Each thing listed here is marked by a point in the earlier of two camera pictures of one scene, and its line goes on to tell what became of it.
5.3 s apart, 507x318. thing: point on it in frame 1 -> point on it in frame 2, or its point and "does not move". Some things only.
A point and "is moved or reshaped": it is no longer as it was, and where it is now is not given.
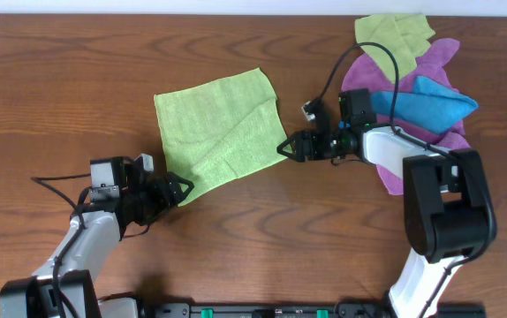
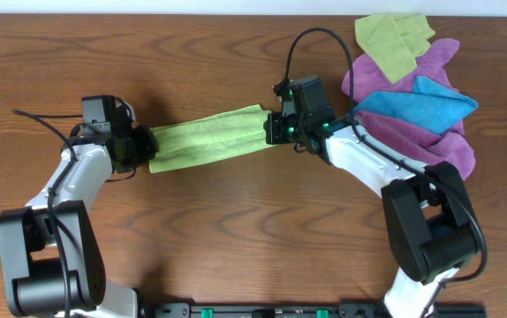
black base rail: [291, 310] does not move
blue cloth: [431, 108] does not move
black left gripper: [165, 200] -> [150, 146]
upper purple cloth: [363, 73] does not move
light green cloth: [219, 130] is moved or reshaped
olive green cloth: [405, 35] does not move
